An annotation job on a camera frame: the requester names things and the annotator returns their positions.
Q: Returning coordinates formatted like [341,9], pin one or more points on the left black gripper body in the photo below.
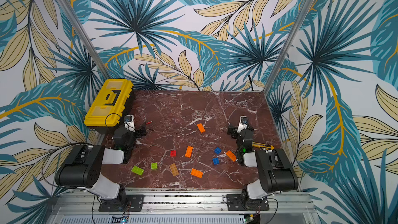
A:
[138,135]

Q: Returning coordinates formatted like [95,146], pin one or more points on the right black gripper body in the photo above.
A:
[234,130]

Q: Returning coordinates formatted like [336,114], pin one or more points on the blue square lego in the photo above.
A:
[215,161]
[217,150]

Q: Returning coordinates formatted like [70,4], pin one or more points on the orange lego brick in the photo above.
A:
[231,155]
[196,173]
[189,152]
[201,128]

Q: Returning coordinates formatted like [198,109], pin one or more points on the orange lego brick front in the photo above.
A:
[196,173]

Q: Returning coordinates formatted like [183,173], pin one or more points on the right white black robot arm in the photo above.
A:
[275,172]

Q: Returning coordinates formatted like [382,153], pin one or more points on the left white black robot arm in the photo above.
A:
[82,168]

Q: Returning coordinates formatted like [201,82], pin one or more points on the green square lego brick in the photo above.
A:
[154,166]

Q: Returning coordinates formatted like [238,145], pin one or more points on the lime green lego brick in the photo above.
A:
[137,170]

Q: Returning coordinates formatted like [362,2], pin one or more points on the red square lego brick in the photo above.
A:
[173,153]

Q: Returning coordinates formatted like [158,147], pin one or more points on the amber transparent lego brick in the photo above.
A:
[174,169]

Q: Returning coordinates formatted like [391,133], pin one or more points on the yellow utility knife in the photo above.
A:
[262,145]

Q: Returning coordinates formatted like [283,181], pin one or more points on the yellow black toolbox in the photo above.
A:
[111,104]

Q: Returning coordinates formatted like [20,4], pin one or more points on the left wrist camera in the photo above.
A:
[129,122]

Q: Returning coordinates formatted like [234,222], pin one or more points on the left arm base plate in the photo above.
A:
[131,203]

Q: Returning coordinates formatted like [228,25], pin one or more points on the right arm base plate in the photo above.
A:
[247,203]

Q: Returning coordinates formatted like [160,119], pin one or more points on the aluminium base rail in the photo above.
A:
[185,206]

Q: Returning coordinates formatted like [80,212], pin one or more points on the left aluminium corner post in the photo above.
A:
[67,7]

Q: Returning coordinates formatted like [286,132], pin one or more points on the aluminium corner post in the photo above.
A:
[67,7]
[302,13]

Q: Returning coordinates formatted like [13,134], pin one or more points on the right aluminium corner post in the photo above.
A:
[302,13]

